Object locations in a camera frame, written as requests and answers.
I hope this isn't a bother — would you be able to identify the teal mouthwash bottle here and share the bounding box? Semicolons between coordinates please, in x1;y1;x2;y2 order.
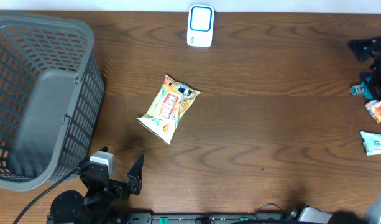
349;77;378;100

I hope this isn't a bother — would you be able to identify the orange wiper sheet bag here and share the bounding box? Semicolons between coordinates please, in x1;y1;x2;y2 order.
137;74;201;145

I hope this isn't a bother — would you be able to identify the teal package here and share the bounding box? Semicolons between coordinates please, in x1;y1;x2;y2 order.
360;131;381;156

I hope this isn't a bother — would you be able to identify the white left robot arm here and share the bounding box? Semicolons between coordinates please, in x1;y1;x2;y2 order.
47;147;144;223

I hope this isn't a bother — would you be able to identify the white black barcode scanner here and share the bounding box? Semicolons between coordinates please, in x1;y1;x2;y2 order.
186;4;215;48

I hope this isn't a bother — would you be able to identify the grey plastic basket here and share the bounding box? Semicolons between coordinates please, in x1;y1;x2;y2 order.
0;13;104;191

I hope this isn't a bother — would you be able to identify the black left camera cable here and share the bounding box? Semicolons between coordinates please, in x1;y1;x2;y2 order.
12;167;81;224

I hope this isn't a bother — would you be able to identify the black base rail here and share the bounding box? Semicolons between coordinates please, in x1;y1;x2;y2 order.
127;213;284;224

